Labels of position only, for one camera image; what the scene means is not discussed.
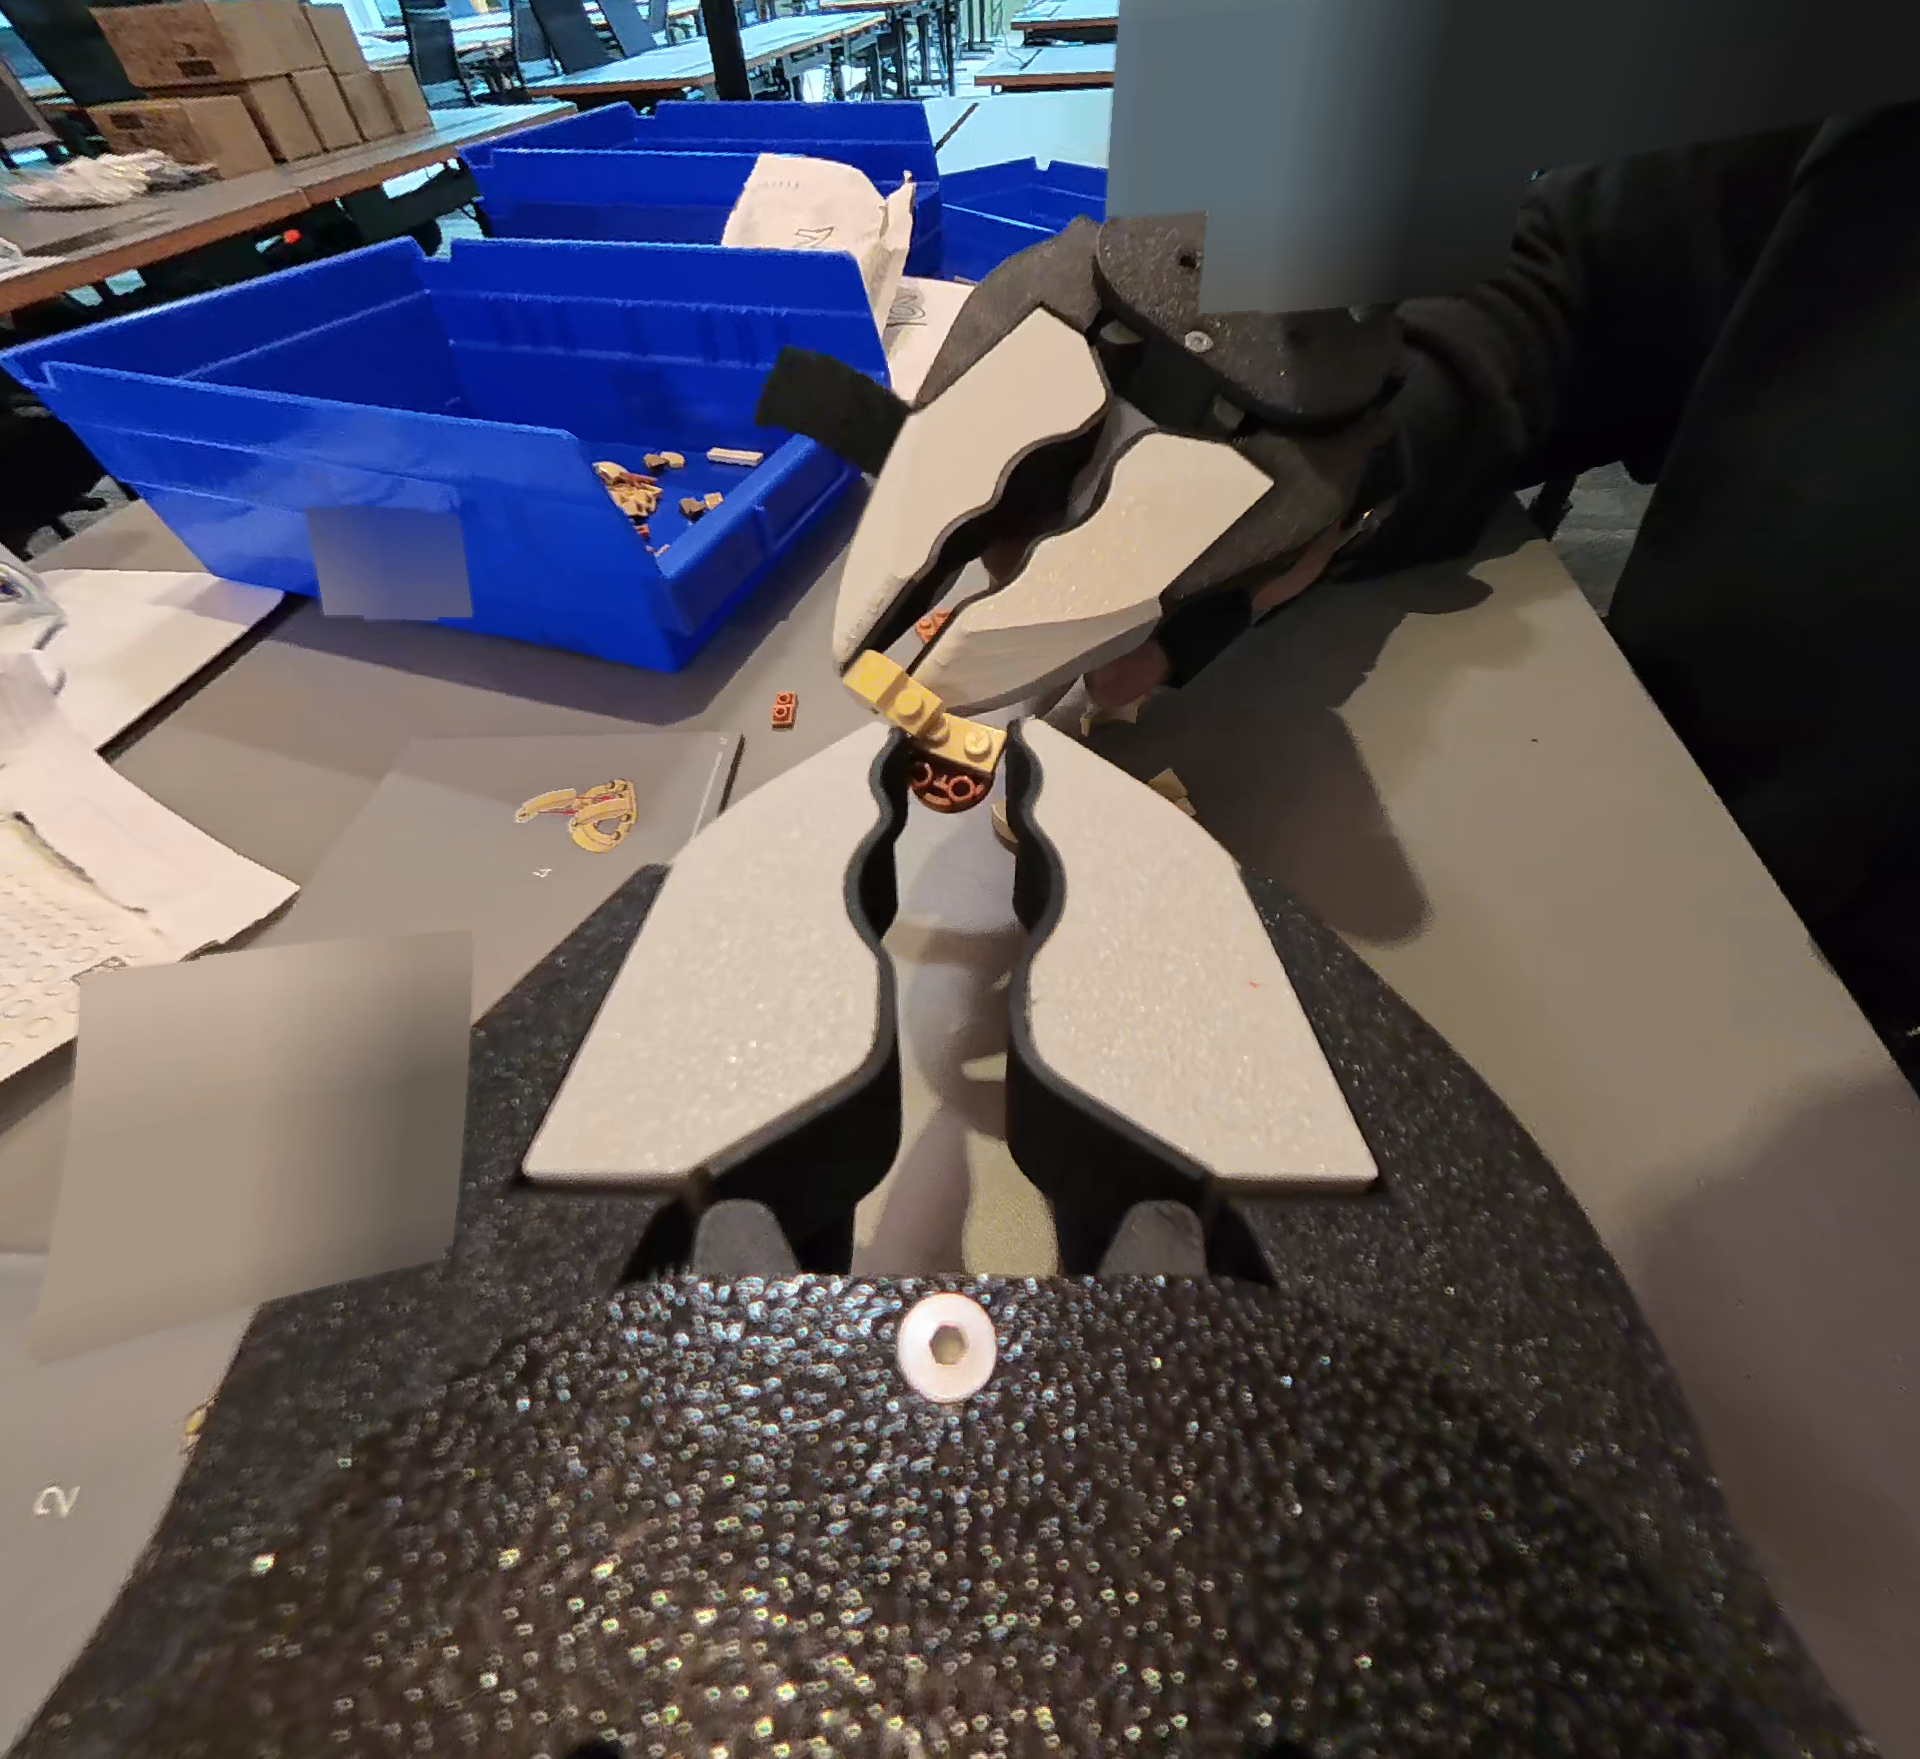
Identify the brown round toy brick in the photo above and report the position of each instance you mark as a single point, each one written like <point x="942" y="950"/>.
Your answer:
<point x="955" y="785"/>

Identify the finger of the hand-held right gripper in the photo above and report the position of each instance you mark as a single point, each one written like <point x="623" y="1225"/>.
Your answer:
<point x="1126" y="575"/>
<point x="961" y="454"/>

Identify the person's black jacket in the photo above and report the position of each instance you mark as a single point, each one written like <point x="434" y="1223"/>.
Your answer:
<point x="1801" y="619"/>

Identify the blue plastic bin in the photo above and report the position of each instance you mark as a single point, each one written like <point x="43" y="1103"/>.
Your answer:
<point x="1020" y="214"/>
<point x="210" y="409"/>
<point x="660" y="183"/>

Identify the stack of cardboard boxes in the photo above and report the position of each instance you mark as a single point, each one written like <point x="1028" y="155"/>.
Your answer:
<point x="256" y="79"/>

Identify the person's right forearm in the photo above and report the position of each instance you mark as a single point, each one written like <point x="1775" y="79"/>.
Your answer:
<point x="1561" y="349"/>

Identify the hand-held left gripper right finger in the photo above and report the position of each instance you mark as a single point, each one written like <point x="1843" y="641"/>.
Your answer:
<point x="1201" y="1025"/>

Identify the yellow plate brick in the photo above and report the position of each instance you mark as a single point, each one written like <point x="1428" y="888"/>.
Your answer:
<point x="924" y="710"/>

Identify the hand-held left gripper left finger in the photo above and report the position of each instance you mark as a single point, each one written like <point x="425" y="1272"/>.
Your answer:
<point x="721" y="1025"/>

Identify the pile of small toy bricks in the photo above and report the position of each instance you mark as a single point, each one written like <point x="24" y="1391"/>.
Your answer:
<point x="675" y="484"/>

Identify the white printed paper sheet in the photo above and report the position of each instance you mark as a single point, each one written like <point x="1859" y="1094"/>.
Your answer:
<point x="90" y="920"/>

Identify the grey instruction booklet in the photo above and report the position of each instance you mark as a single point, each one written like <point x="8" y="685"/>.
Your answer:
<point x="420" y="829"/>

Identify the long wooden desk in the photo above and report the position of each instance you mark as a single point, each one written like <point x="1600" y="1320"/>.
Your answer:
<point x="179" y="214"/>

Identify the white plastic bag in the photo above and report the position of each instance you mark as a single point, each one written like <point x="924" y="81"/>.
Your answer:
<point x="818" y="230"/>

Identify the tiny reddish-brown brick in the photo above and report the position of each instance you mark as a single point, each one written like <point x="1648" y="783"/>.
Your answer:
<point x="783" y="710"/>

